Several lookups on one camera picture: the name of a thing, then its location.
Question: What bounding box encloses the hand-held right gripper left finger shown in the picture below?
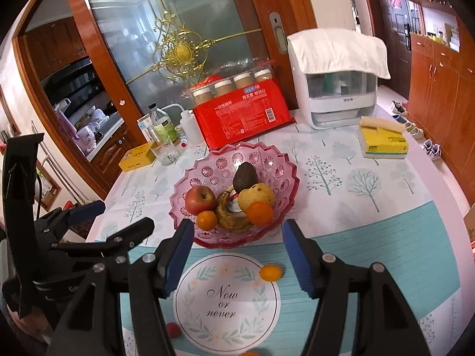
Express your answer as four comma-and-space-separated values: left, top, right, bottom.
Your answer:
46, 218, 195, 356

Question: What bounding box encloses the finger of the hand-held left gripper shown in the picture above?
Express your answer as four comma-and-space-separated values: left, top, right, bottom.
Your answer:
50, 217, 155, 268
35, 200, 106, 245

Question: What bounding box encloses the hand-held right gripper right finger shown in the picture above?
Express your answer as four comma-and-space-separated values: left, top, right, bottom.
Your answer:
283, 218, 427, 356

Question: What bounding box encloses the small orange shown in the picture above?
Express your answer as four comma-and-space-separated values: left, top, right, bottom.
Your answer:
259, 264, 283, 282

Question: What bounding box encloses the red apple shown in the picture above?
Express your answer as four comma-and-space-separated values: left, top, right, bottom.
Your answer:
185, 186, 217, 216

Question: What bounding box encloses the brown spotted banana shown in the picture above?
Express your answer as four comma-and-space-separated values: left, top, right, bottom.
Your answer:
215, 189, 254, 231

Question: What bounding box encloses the yellow pear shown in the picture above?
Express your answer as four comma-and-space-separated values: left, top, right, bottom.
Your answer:
237, 183, 276, 210

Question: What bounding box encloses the dark avocado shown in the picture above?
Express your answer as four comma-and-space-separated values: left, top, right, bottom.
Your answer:
232, 162, 259, 192

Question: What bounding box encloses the pink plastic bowl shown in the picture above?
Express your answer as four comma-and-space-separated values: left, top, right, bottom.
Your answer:
169, 142, 300, 249

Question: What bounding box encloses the wooden kitchen base cabinet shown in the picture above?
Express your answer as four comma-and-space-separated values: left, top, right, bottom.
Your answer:
87, 119, 149, 193

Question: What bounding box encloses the yellow tin box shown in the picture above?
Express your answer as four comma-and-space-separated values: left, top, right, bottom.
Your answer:
119, 142, 156, 172

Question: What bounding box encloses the teal striped table mat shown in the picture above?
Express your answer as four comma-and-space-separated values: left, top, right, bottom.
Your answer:
119, 200, 470, 344

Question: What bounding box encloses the clear drinking glass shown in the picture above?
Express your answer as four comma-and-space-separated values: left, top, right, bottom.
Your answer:
150, 137, 179, 167

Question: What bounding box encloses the small white blue carton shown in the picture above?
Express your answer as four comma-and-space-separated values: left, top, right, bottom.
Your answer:
137, 116, 153, 143

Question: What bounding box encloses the green label glass bottle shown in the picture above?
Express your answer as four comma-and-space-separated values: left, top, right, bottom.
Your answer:
148, 103, 179, 145

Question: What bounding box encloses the white plastic squeeze bottle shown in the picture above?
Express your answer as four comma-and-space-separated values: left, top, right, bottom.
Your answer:
163, 104, 205, 145

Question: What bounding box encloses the wooden kitchen upper cabinet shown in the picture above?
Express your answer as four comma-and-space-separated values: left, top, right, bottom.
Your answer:
22, 17, 88, 80

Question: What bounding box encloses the yellow tissue pack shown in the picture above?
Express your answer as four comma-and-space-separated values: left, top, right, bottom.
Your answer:
358, 116, 410, 160

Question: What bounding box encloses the red paper cup package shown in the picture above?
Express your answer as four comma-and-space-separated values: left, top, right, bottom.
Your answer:
181, 67, 295, 151

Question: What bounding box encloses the white countertop appliance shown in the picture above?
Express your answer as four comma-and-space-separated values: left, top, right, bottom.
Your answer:
287, 30, 377, 130

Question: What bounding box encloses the pale slipper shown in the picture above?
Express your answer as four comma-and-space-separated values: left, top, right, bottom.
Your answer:
403, 120, 424, 139

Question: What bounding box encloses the white purple sneaker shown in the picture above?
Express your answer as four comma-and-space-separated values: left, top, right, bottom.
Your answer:
423, 139, 443, 162

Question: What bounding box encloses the cardboard box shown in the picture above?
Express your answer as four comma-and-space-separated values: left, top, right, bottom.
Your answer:
462, 202, 475, 245

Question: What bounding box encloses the wooden framed glass door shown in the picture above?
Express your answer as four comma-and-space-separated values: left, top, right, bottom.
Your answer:
65, 0, 316, 193

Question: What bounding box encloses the gold door ornament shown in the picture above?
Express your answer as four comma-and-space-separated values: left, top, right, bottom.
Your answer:
124, 0, 262, 86

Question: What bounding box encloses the white towel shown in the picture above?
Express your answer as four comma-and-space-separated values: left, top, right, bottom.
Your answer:
287, 28, 391, 79

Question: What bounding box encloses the dark entry door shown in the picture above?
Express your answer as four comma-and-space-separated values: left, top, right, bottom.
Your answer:
371, 0, 414, 93

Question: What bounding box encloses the wooden picture frame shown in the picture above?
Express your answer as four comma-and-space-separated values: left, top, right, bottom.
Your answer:
35, 163, 63, 212

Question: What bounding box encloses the wooden wall cabinet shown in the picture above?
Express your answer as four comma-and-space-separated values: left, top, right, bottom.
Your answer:
397, 0, 475, 208

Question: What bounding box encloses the metal door handle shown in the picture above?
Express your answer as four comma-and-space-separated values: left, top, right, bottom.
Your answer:
269, 12, 288, 54

